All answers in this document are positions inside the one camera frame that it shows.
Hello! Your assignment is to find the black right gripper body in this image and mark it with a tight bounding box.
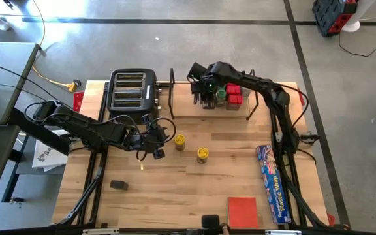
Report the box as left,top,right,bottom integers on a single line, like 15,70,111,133
199,63,228,99

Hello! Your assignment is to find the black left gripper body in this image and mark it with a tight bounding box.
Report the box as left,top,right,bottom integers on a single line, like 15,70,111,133
124,122,169,154

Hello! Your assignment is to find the green spice jar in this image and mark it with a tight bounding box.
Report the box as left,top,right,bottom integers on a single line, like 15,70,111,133
215,88,227,106

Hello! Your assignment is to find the yellow lid spice jar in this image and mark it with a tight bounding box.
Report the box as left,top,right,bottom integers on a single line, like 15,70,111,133
174,133,186,151
196,146,210,165

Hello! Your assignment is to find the black four-slot toaster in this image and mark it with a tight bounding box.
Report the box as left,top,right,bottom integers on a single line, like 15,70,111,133
106,67,161,125

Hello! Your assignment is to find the white printed paper box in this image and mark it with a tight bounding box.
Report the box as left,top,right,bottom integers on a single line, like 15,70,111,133
31,129,71,173

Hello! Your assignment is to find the red square mat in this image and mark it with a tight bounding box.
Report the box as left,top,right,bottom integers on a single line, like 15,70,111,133
227,196,260,230

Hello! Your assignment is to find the blue plastic wrap box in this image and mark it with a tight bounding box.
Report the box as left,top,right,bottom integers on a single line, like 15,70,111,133
255,144,292,225

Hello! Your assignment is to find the black and red storage crate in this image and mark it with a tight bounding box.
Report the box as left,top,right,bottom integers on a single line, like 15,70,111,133
311,0,359,37

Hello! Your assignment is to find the gray side table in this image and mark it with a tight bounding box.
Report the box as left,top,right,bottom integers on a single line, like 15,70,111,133
0,41,41,125

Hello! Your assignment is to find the wooden shelf black metal frame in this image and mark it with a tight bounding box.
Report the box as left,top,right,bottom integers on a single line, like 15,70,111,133
168,67,260,121

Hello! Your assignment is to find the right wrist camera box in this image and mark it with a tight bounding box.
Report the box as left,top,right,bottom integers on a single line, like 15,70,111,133
187,61,208,83

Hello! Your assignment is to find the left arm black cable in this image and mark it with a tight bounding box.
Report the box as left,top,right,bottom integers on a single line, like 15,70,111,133
134,116,178,163

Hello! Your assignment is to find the black table frame rail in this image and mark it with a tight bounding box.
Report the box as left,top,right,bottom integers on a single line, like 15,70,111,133
52,80,111,229
266,91,341,229

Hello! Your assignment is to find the yellow cable plug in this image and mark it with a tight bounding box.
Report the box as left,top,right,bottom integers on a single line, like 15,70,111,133
67,79,82,93

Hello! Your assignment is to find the silver metal bracket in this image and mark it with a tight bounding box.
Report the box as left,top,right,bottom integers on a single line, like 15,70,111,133
82,228,120,235
265,229,303,235

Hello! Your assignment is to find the yellow extension cable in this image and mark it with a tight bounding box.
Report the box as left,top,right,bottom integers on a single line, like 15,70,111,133
31,0,78,91

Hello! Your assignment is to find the black floor cable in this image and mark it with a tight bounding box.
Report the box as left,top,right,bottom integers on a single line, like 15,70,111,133
337,29,376,58

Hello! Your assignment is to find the white pedestal base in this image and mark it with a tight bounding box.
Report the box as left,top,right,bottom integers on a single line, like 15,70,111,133
341,0,376,33

